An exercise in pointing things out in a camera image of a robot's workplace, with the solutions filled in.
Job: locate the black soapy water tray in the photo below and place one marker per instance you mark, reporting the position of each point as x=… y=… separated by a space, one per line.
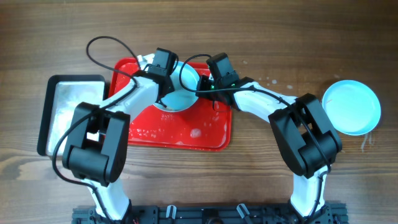
x=63 y=94

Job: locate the light blue plate bottom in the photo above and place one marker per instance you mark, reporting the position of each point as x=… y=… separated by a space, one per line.
x=180 y=99

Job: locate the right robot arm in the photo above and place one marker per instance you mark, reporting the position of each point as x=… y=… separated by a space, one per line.
x=305 y=136

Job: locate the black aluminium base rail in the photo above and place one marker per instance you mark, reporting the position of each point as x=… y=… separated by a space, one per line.
x=273 y=213

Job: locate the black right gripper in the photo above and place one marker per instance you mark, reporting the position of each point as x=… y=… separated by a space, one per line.
x=203 y=88

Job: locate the light blue plate top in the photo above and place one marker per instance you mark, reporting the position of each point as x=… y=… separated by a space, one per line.
x=352 y=107

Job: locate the light blue plate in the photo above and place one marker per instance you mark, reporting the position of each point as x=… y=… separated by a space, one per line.
x=352 y=107
x=180 y=99

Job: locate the red plastic tray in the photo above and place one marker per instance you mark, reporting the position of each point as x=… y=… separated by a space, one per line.
x=200 y=126

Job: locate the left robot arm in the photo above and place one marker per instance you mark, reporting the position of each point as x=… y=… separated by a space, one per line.
x=96 y=142

